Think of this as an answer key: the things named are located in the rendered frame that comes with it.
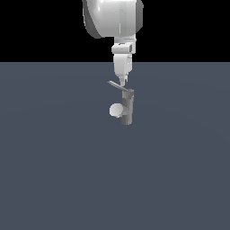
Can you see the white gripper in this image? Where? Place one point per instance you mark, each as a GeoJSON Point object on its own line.
{"type": "Point", "coordinates": [122, 58]}

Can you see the small white ball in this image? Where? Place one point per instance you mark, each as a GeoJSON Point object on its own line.
{"type": "Point", "coordinates": [115, 110]}

